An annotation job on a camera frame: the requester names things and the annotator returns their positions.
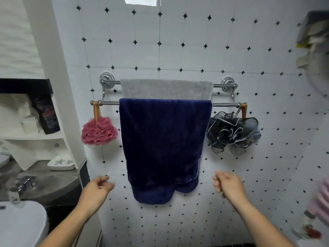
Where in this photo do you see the person's right hand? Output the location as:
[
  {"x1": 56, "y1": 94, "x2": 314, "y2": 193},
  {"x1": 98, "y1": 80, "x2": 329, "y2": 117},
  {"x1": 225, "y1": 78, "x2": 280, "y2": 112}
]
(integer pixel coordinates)
[{"x1": 212, "y1": 170, "x2": 248, "y2": 201}]

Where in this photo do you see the person's left hand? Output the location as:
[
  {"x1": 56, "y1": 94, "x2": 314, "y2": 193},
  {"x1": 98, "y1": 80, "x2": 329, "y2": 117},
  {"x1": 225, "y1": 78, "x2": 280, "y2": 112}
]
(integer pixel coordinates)
[{"x1": 81, "y1": 175, "x2": 115, "y2": 206}]

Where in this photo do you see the person's left forearm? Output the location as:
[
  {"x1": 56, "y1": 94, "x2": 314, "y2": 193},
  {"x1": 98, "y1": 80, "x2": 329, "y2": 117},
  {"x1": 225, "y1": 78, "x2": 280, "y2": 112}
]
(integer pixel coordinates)
[{"x1": 38, "y1": 197, "x2": 99, "y2": 247}]

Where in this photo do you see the person's right forearm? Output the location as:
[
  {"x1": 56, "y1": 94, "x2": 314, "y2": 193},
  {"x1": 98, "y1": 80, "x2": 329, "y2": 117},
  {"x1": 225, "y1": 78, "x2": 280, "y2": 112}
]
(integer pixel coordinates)
[{"x1": 224, "y1": 194, "x2": 296, "y2": 247}]

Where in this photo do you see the white soap dish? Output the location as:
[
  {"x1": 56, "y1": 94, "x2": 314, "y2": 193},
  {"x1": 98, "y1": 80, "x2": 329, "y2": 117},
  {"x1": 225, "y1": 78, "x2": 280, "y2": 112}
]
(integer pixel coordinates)
[{"x1": 47, "y1": 155, "x2": 76, "y2": 171}]

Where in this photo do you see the pink bath sponge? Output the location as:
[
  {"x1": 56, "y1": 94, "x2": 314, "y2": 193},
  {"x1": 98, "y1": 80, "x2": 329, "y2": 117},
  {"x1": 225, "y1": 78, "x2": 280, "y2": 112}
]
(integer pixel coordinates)
[{"x1": 81, "y1": 101, "x2": 119, "y2": 147}]

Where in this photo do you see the dark grey bath sponge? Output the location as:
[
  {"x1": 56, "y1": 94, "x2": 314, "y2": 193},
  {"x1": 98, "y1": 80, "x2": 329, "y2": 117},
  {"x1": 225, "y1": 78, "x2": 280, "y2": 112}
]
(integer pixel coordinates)
[{"x1": 206, "y1": 103, "x2": 261, "y2": 156}]

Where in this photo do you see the navy blue towel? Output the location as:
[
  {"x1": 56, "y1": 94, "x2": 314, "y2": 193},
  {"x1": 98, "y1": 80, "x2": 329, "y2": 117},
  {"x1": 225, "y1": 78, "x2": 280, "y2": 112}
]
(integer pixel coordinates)
[{"x1": 119, "y1": 98, "x2": 213, "y2": 205}]

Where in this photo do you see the chrome faucet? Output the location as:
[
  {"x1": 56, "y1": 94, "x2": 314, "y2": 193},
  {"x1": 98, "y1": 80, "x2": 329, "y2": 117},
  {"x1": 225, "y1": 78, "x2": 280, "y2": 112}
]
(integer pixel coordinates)
[{"x1": 10, "y1": 177, "x2": 36, "y2": 203}]

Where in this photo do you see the white shelf unit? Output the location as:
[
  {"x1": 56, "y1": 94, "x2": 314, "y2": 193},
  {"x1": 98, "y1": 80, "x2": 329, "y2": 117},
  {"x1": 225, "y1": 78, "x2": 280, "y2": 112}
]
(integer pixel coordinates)
[{"x1": 0, "y1": 79, "x2": 87, "y2": 170}]

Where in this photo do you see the black pouch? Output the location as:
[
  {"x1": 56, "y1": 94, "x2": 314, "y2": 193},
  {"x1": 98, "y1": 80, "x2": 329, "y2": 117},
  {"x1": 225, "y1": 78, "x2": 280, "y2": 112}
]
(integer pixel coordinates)
[{"x1": 32, "y1": 95, "x2": 61, "y2": 135}]

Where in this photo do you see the white jar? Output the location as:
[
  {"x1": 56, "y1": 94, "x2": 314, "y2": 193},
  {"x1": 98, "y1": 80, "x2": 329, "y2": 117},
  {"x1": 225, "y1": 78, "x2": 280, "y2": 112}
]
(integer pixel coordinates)
[{"x1": 21, "y1": 117, "x2": 39, "y2": 134}]

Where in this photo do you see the white sink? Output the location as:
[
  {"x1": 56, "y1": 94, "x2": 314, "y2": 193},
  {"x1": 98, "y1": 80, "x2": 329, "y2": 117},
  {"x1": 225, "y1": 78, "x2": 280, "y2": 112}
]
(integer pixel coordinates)
[{"x1": 0, "y1": 200, "x2": 49, "y2": 247}]

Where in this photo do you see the grey towel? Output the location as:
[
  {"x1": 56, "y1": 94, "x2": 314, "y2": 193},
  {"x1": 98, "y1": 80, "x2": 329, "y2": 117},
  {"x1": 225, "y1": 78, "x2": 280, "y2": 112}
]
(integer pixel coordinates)
[{"x1": 120, "y1": 79, "x2": 214, "y2": 101}]

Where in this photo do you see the window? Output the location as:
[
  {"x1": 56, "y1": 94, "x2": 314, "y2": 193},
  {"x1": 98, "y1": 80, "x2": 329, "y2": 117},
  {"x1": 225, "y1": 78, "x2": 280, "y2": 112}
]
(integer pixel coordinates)
[{"x1": 123, "y1": 0, "x2": 158, "y2": 6}]

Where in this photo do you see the chrome double towel rail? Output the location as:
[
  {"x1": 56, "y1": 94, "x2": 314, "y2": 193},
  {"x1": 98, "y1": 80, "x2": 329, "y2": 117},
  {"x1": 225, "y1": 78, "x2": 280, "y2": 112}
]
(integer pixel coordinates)
[{"x1": 90, "y1": 73, "x2": 242, "y2": 107}]

